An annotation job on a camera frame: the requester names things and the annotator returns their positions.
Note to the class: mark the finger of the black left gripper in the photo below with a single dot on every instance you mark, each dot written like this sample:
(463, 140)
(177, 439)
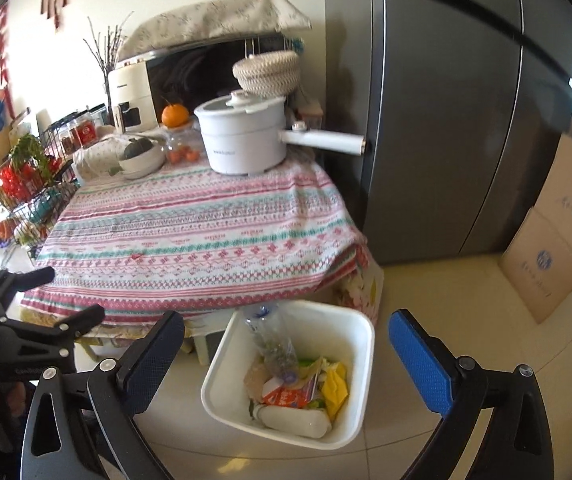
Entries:
(65, 330)

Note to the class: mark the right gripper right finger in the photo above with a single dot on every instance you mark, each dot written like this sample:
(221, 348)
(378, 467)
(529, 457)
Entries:
(517, 440)

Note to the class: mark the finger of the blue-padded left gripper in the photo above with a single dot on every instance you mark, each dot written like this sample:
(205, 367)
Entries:
(12, 283)

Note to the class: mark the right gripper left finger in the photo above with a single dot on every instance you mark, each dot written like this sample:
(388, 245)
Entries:
(76, 418)

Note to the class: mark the yellow snack wrapper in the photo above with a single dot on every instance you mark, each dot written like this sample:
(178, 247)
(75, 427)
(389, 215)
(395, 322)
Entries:
(334, 387)

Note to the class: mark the clear plastic water bottle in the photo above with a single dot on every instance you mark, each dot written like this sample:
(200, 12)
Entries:
(272, 339)

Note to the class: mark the red white carton box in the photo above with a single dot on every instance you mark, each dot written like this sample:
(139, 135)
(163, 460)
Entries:
(275, 392)

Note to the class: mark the green vegetable scraps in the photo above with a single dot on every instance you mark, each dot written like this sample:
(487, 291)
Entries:
(316, 404)

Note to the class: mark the white plastic milk bottle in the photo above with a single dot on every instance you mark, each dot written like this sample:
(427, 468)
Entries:
(313, 424)

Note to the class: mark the green snack bag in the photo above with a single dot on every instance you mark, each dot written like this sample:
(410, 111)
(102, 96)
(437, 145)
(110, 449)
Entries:
(304, 363)

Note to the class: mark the white trash bin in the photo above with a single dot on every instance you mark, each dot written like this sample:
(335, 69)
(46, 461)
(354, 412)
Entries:
(340, 334)

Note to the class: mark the patterned striped tablecloth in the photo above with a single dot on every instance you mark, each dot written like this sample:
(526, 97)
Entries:
(188, 239)

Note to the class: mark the green leafy plant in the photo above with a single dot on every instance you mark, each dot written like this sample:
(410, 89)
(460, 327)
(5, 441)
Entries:
(29, 150)

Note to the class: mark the floral cloth on table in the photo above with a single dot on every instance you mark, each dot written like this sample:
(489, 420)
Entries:
(102, 158)

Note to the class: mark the stacked white bowls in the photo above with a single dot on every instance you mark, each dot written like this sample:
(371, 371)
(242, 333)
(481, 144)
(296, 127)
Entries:
(143, 165)

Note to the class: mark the red labelled spice jar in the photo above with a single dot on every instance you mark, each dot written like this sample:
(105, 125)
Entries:
(85, 129)

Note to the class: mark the dark green squash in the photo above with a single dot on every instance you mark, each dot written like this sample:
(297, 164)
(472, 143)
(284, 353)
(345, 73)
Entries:
(137, 147)

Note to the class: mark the cardboard box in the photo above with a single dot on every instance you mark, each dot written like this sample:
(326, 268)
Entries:
(538, 260)

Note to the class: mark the cream air fryer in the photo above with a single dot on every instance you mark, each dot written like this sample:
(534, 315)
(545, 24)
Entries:
(131, 98)

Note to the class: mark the large orange mandarin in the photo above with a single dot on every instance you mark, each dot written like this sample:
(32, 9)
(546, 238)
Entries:
(174, 116)

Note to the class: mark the white electric cooking pot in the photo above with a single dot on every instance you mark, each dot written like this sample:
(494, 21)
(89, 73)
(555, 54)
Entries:
(244, 133)

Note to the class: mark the black microwave oven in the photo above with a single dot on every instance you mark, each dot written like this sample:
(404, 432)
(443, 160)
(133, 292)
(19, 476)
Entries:
(192, 75)

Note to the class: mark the woven rattan lidded basket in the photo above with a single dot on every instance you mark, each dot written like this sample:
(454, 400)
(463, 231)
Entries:
(269, 74)

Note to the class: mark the floral cloth cover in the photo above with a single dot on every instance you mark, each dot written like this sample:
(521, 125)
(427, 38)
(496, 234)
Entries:
(211, 20)

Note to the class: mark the grey refrigerator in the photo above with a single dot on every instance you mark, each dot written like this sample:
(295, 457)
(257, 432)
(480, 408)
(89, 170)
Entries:
(461, 104)

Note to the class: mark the black wire rack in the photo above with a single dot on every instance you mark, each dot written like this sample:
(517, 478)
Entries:
(29, 206)

